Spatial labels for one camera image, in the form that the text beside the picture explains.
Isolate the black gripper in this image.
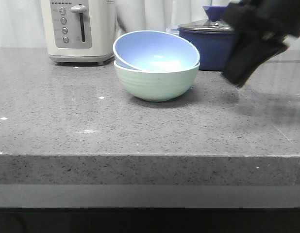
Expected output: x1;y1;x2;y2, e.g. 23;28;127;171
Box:
222;0;300;87

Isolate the blue bowl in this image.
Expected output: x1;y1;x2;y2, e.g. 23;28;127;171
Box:
113;30;200;72

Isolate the green bowl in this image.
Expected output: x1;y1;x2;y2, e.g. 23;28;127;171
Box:
114;62;200;102

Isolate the glass lid with blue knob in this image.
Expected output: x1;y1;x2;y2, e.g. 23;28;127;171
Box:
178;6;233;33

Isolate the dark blue saucepan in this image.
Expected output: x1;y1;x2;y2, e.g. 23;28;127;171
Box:
178;27;235;71

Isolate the clear plastic container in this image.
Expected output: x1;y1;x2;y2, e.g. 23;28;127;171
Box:
166;25;179;35

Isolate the cream toaster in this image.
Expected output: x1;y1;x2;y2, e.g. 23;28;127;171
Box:
40;0;117;64

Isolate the white curtain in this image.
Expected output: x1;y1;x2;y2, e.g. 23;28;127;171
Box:
0;0;300;51

